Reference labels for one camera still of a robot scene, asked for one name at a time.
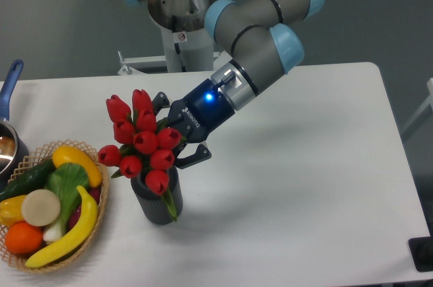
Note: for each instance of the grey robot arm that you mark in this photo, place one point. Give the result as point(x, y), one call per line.
point(261, 47)

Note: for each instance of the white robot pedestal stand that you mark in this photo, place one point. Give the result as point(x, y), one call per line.
point(187, 45)

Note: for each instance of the dark grey ribbed vase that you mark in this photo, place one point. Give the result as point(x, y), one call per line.
point(153, 205)

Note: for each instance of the green bok choy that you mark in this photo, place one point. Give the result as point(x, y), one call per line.
point(63, 182)

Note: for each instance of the red tulip bouquet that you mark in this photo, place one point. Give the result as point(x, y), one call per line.
point(144, 143)

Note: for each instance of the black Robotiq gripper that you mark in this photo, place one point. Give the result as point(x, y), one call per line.
point(195, 116)

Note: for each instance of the beige round slice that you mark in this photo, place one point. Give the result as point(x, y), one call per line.
point(40, 207)

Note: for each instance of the black device at table edge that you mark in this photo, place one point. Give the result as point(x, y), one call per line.
point(421, 252)

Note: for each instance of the dark red vegetable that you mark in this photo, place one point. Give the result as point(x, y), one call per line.
point(95, 193)

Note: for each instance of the yellow bell pepper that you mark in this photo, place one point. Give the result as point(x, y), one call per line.
point(11, 210)

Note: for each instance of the woven wicker basket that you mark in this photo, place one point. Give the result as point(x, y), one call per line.
point(39, 155)

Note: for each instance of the blue-handled steel pot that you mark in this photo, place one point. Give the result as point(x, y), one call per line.
point(13, 149)

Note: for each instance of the white furniture frame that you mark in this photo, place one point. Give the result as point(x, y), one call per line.
point(420, 116)

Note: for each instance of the yellow banana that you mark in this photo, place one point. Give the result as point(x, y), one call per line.
point(71, 240)

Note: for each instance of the orange fruit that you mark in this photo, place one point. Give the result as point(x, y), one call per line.
point(23, 238)

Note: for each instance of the yellow squash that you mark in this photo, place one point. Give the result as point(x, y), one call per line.
point(69, 154)

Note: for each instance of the green cucumber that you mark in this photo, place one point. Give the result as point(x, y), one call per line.
point(29, 181)

